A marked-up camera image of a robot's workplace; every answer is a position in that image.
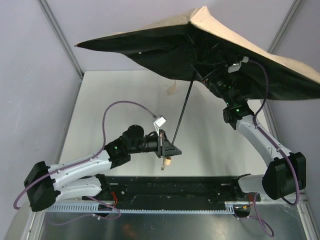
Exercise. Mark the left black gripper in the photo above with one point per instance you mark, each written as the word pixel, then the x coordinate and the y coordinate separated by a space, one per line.
pixel 161 146

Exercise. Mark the beige folding umbrella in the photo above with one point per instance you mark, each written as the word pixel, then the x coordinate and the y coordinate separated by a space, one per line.
pixel 169 48

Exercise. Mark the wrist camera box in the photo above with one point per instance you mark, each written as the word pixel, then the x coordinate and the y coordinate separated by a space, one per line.
pixel 236 66
pixel 160 120

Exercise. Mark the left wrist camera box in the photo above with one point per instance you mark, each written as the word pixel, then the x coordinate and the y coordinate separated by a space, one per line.
pixel 160 120

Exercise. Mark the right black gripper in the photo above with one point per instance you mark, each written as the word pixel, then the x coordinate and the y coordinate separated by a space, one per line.
pixel 210 72

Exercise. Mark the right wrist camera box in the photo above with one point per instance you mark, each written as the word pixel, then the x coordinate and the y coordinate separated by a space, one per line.
pixel 236 66

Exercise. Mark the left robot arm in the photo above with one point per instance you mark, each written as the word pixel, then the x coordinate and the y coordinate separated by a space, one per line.
pixel 86 177

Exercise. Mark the right aluminium frame post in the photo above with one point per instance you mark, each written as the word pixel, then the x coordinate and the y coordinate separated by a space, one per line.
pixel 287 21

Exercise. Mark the aluminium frame post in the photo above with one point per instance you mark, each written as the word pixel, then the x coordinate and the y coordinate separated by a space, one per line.
pixel 51 19
pixel 287 21

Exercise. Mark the left aluminium frame post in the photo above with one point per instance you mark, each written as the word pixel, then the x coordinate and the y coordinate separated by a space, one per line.
pixel 51 19

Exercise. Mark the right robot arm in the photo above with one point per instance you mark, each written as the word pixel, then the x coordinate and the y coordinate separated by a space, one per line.
pixel 285 175

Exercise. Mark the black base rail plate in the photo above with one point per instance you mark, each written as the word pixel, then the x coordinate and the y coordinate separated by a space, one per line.
pixel 172 193

